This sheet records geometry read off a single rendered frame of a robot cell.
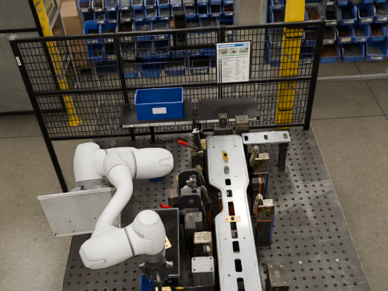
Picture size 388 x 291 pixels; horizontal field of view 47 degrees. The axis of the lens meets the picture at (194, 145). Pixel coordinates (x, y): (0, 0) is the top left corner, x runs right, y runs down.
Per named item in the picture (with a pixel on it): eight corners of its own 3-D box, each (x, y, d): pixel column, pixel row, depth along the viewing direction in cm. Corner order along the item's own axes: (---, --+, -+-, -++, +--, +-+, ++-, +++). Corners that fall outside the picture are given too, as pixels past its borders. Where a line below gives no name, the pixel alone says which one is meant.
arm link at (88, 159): (73, 183, 264) (69, 145, 266) (104, 179, 270) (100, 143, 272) (76, 181, 249) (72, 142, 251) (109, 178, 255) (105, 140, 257)
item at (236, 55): (250, 82, 296) (252, 40, 275) (215, 84, 296) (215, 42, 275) (249, 80, 297) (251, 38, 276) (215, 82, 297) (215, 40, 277)
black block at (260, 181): (265, 218, 267) (269, 184, 248) (247, 219, 267) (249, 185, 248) (264, 208, 273) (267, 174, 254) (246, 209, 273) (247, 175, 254)
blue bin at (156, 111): (183, 118, 289) (182, 101, 280) (137, 120, 290) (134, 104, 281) (183, 103, 301) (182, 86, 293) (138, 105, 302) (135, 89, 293)
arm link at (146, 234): (160, 227, 165) (126, 240, 162) (156, 200, 155) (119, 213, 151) (171, 250, 158) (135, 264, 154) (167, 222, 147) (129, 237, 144)
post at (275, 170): (290, 173, 294) (294, 140, 274) (273, 174, 294) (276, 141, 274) (288, 166, 298) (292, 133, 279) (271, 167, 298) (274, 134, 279)
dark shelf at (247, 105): (259, 120, 289) (259, 116, 287) (119, 128, 289) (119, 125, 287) (254, 100, 305) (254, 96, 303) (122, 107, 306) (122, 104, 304)
